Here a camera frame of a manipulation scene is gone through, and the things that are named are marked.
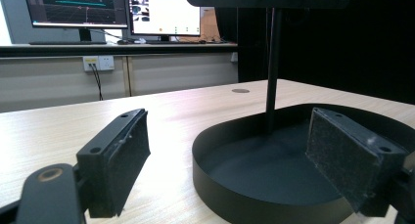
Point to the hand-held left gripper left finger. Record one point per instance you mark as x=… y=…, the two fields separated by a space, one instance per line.
x=111 y=158

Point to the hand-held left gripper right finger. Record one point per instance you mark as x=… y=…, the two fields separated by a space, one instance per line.
x=345 y=158

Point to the black two-tier tray rack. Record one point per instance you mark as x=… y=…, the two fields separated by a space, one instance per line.
x=261 y=171

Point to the long grey desk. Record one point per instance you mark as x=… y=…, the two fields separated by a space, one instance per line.
x=117 y=49

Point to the black curtain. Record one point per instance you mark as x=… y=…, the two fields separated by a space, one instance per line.
x=342 y=44

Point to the black keyboard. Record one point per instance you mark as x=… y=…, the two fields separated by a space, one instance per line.
x=67 y=42

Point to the dark-screen computer monitor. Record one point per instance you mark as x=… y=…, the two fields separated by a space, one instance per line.
x=76 y=7

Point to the white-screen computer monitor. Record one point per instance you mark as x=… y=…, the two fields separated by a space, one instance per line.
x=164 y=12

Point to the white wall power socket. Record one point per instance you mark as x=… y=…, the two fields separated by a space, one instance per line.
x=98 y=63

